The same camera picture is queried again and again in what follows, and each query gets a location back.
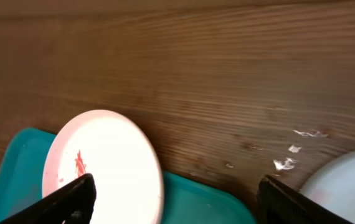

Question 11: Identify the light blue plate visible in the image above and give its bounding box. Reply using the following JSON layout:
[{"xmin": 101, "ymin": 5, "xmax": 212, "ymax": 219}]
[{"xmin": 300, "ymin": 151, "xmax": 355, "ymax": 223}]

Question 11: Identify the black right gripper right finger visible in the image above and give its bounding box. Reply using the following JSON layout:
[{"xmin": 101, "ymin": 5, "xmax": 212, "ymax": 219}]
[{"xmin": 257, "ymin": 175, "xmax": 351, "ymax": 224}]

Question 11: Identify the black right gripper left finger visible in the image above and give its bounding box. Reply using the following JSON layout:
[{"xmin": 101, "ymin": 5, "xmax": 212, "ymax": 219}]
[{"xmin": 0, "ymin": 174, "xmax": 97, "ymax": 224}]

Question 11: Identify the white plate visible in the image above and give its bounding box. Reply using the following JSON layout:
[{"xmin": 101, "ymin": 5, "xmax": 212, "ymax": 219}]
[{"xmin": 42, "ymin": 110, "xmax": 164, "ymax": 224}]

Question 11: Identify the teal plastic tray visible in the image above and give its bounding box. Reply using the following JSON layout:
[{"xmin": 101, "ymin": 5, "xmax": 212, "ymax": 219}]
[{"xmin": 0, "ymin": 128, "xmax": 257, "ymax": 224}]

